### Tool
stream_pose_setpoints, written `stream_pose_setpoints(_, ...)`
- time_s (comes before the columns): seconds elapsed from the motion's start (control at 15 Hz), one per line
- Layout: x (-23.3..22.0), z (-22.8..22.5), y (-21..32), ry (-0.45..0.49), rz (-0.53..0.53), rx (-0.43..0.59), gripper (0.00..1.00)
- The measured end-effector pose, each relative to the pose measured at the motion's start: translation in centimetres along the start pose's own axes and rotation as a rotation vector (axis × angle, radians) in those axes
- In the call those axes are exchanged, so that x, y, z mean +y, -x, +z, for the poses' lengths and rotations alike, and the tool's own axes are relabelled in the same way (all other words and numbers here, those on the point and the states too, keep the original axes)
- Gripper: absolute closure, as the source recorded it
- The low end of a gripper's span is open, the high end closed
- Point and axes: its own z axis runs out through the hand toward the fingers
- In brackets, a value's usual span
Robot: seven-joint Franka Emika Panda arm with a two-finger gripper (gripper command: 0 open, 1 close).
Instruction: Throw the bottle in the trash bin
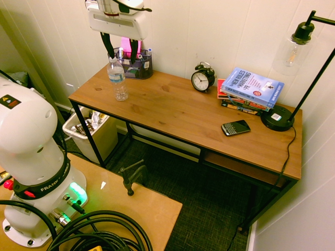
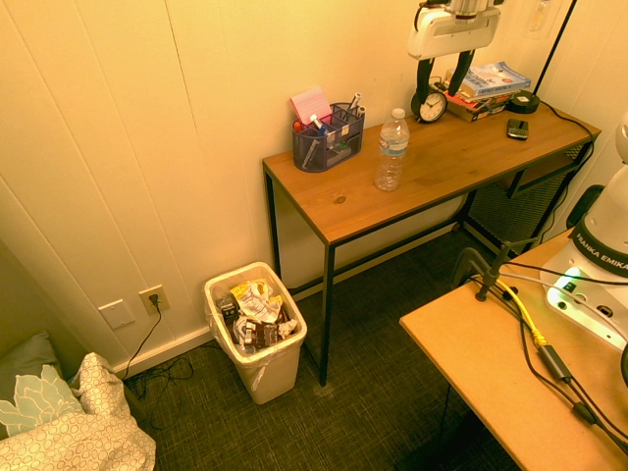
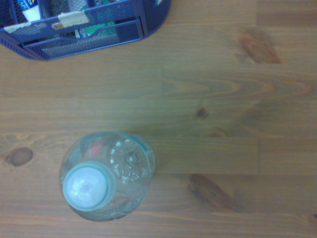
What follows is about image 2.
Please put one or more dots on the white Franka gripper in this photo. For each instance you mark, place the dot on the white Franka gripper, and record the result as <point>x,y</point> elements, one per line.
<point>441,34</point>

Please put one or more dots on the clear plastic water bottle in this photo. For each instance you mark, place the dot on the clear plastic water bottle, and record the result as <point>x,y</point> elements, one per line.
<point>391,157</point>

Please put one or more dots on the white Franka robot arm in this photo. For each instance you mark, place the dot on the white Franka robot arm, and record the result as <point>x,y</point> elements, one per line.
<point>603,230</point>

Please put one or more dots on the black plastic trash piece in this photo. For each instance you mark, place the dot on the black plastic trash piece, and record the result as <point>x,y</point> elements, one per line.
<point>228,311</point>

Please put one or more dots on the white trash bin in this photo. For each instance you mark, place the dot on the white trash bin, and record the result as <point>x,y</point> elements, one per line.
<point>216,319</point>

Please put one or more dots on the cream plastic trash bin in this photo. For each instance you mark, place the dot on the cream plastic trash bin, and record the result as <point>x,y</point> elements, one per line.
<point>267,378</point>

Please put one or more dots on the black round alarm clock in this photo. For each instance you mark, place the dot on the black round alarm clock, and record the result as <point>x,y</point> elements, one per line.
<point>433,105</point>

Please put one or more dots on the red paperback book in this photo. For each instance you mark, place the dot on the red paperback book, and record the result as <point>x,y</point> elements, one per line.
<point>471,100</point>

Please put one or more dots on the blue white paperback book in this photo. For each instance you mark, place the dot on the blue white paperback book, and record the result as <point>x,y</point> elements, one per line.
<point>495,78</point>

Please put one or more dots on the black yellow book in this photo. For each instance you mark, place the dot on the black yellow book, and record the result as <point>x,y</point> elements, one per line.
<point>483,112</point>

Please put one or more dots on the black desk lamp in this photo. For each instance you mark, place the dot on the black desk lamp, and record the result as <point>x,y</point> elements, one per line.
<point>523,102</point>

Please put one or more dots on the black marker white cap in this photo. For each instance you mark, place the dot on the black marker white cap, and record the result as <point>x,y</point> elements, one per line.
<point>361,111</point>
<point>354,100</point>

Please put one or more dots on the black mobile phone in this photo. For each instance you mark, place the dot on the black mobile phone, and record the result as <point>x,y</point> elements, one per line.
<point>517,129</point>

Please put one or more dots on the blue white marker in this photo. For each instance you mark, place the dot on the blue white marker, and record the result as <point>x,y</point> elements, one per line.
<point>317,123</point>

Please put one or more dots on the pink sticky note pad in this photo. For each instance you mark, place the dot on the pink sticky note pad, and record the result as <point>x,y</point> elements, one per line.
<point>310,103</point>

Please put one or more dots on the dark mesh desk organizer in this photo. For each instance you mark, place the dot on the dark mesh desk organizer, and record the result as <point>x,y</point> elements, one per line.
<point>324,149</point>

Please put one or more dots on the silver pen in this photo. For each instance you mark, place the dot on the silver pen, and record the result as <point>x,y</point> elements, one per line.
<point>310,153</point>

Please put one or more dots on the black metal mesh shelf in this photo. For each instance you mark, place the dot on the black metal mesh shelf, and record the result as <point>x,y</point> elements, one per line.
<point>510,211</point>

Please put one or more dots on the black metal table clamp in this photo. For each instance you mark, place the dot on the black metal table clamp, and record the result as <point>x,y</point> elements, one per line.
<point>493,267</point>

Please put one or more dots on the yellow white snack wrapper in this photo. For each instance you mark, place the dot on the yellow white snack wrapper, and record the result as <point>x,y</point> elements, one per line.
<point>255,299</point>

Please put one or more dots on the crumpled white tissue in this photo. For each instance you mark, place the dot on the crumpled white tissue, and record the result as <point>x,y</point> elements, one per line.
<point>288,328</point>

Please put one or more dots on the light wooden robot table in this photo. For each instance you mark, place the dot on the light wooden robot table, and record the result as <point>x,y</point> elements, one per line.
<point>481,373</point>

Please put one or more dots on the brown snack wrapper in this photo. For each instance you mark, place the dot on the brown snack wrapper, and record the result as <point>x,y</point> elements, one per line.
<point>262,333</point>

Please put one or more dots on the white circle pattern blanket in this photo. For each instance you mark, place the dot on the white circle pattern blanket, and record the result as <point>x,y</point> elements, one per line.
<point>83,436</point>

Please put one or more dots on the grey pillow teal flower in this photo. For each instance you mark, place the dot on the grey pillow teal flower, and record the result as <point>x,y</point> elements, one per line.
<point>29,397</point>

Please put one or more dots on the wooden desk black metal frame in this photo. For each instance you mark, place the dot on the wooden desk black metal frame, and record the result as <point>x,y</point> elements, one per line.
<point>422,167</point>

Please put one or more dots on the cream wall power outlet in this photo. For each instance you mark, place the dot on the cream wall power outlet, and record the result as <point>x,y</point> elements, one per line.
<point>154,299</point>

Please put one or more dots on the white blank wall plate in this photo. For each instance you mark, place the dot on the white blank wall plate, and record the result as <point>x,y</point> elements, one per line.
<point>117,314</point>

